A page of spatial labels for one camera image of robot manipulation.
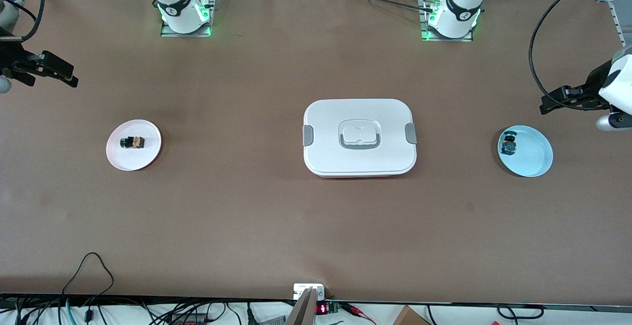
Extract small white metal bracket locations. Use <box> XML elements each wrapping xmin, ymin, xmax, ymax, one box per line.
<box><xmin>293</xmin><ymin>284</ymin><xmax>325</xmax><ymax>300</ymax></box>

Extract red clip test leads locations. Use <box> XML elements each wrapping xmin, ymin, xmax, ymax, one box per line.
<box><xmin>341</xmin><ymin>303</ymin><xmax>376</xmax><ymax>325</ymax></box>

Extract white lunch box grey latches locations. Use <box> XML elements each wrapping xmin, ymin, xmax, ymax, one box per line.
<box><xmin>302</xmin><ymin>99</ymin><xmax>418</xmax><ymax>178</ymax></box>

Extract light blue round plate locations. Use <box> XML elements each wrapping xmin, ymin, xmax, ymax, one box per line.
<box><xmin>497</xmin><ymin>125</ymin><xmax>553</xmax><ymax>177</ymax></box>

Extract brown cardboard box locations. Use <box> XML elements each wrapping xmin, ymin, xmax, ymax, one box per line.
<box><xmin>393</xmin><ymin>305</ymin><xmax>430</xmax><ymax>325</ymax></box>

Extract aluminium profile bar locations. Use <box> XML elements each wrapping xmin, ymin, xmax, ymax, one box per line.
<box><xmin>285</xmin><ymin>287</ymin><xmax>317</xmax><ymax>325</ymax></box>

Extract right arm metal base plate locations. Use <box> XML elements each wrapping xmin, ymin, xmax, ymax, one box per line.
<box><xmin>160</xmin><ymin>0</ymin><xmax>218</xmax><ymax>38</ymax></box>

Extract pink round plate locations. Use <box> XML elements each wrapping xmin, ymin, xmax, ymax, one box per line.
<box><xmin>106</xmin><ymin>119</ymin><xmax>162</xmax><ymax>171</ymax></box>

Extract thin black looped cable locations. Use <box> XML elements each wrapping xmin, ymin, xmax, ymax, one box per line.
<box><xmin>62</xmin><ymin>252</ymin><xmax>115</xmax><ymax>322</ymax></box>

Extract perforated aluminium bracket strip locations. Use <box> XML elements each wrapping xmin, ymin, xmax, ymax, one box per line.
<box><xmin>592</xmin><ymin>0</ymin><xmax>628</xmax><ymax>49</ymax></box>

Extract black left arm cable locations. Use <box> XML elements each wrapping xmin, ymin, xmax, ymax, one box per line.
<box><xmin>529</xmin><ymin>0</ymin><xmax>609</xmax><ymax>111</ymax></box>

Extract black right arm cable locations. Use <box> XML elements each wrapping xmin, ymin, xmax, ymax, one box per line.
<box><xmin>0</xmin><ymin>0</ymin><xmax>46</xmax><ymax>41</ymax></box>

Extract green push button switch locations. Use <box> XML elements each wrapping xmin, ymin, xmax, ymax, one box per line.
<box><xmin>500</xmin><ymin>132</ymin><xmax>518</xmax><ymax>156</ymax></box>

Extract black coiled cable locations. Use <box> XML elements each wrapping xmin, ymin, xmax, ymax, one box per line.
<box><xmin>496</xmin><ymin>304</ymin><xmax>545</xmax><ymax>320</ymax></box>

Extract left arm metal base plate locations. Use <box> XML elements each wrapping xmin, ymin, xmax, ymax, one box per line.
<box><xmin>419</xmin><ymin>0</ymin><xmax>474</xmax><ymax>42</ymax></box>

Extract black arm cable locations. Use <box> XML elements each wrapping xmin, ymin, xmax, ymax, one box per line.
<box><xmin>529</xmin><ymin>0</ymin><xmax>609</xmax><ymax>111</ymax></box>
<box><xmin>0</xmin><ymin>0</ymin><xmax>46</xmax><ymax>41</ymax></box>

